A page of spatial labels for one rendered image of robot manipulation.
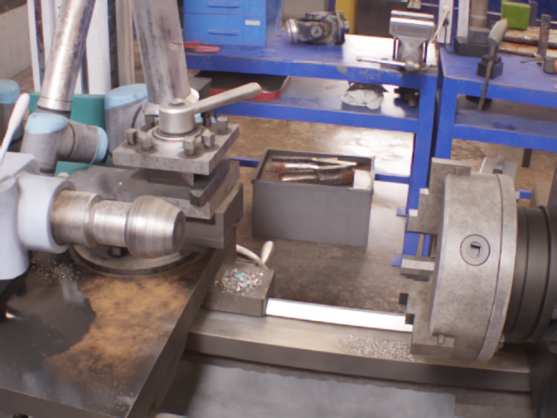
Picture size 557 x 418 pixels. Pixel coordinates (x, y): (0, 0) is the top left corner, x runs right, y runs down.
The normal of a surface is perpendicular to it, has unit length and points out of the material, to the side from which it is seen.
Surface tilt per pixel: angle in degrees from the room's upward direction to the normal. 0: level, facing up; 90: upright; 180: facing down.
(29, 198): 39
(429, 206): 80
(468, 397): 90
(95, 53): 90
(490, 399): 90
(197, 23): 90
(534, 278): 62
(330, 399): 13
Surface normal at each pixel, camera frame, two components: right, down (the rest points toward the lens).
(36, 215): -0.16, 0.00
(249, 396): -0.28, -0.81
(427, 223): -0.21, 0.30
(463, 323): -0.21, 0.51
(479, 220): -0.11, -0.47
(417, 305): -0.06, -0.67
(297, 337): 0.01, -0.88
